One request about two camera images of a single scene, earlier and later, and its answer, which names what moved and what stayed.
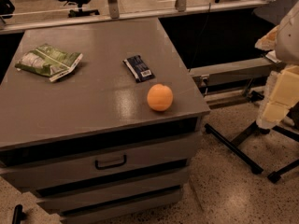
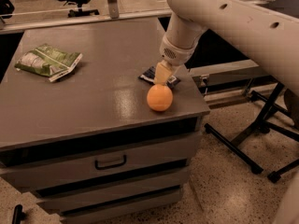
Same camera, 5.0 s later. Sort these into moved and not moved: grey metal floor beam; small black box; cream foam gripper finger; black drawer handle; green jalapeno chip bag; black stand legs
Moved: small black box; cream foam gripper finger
Not moved: grey metal floor beam; black drawer handle; green jalapeno chip bag; black stand legs
